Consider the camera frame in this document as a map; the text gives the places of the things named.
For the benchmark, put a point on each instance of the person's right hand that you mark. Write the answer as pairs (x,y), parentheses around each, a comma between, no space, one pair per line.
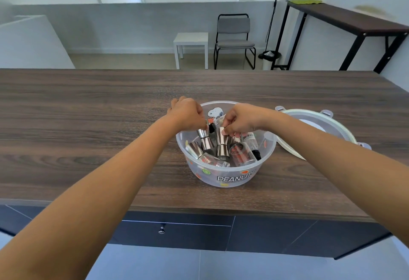
(244,118)

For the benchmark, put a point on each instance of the person's left hand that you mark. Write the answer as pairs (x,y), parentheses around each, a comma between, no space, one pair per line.
(187,112)

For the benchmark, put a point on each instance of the person's left fingers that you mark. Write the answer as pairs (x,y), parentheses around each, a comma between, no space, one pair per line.
(202,120)

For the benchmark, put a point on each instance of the person's right fingers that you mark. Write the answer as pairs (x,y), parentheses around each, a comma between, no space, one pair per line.
(229,125)

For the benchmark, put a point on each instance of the steel double jigger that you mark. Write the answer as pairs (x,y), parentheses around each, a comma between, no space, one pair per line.
(206,141)
(222,145)
(194,149)

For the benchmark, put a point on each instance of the person's left forearm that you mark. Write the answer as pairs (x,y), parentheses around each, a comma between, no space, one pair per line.
(96,193)

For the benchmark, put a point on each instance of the person's right forearm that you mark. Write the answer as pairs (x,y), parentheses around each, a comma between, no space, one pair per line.
(335,164)

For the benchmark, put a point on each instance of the clear bottle black cap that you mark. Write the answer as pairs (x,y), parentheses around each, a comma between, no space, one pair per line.
(253,144)

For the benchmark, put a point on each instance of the shot glass red print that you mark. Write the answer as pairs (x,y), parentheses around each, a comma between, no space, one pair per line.
(242,154)

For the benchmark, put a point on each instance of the clear shot glass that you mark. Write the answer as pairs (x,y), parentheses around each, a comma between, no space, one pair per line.
(213,160)

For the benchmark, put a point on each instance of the clear plastic bowl cartoon print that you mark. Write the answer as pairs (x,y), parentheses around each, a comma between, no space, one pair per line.
(223,176)

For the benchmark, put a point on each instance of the black stand round base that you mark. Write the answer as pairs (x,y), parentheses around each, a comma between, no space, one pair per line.
(270,55)

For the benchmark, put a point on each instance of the white side table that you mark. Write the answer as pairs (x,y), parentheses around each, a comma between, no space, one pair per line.
(191,38)

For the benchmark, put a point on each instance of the round clear lid white rim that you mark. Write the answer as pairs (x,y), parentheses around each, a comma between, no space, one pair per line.
(314,126)

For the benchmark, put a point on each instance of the metal drawer knob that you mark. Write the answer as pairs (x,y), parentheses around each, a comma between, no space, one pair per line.
(162,230)

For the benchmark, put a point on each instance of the dark cabinet under counter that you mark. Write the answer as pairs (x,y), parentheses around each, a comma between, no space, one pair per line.
(271,235)

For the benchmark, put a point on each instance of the green cloth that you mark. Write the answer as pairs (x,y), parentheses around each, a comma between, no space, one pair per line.
(306,1)

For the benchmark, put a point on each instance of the dark high table black legs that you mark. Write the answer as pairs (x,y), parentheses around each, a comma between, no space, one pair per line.
(345,18)

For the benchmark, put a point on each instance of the white low cabinet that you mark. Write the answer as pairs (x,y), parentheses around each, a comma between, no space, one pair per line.
(28,43)

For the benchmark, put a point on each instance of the grey chair black frame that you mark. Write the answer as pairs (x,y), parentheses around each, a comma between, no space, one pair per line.
(234,32)

